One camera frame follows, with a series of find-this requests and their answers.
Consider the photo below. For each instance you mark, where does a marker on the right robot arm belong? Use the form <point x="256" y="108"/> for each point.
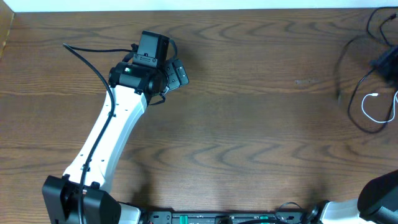
<point x="377" y="202"/>

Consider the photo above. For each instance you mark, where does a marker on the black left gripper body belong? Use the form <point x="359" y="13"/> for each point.
<point x="173" y="77"/>

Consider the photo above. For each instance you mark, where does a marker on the cardboard box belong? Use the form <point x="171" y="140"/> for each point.
<point x="6" y="20"/>

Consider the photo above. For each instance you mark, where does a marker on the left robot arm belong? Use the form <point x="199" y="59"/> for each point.
<point x="81" y="195"/>

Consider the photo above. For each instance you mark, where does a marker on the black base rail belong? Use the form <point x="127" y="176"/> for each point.
<point x="281" y="215"/>

